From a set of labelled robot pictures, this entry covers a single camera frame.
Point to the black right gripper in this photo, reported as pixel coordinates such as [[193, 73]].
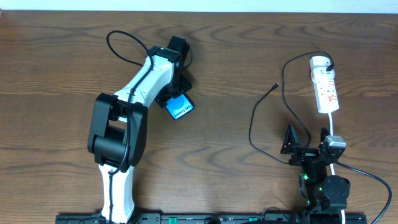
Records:
[[306, 154]]

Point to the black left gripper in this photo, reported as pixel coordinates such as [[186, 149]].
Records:
[[170, 98]]

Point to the blue Galaxy smartphone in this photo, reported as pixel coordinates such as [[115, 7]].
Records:
[[180, 106]]

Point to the white power strip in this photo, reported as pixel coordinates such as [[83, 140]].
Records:
[[326, 95]]

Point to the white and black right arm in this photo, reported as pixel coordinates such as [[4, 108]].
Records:
[[326, 194]]

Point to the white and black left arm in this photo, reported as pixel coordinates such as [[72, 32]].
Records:
[[118, 130]]

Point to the white USB charger plug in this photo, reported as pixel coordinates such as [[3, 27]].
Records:
[[318, 66]]

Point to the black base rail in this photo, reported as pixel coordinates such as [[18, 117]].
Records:
[[156, 218]]

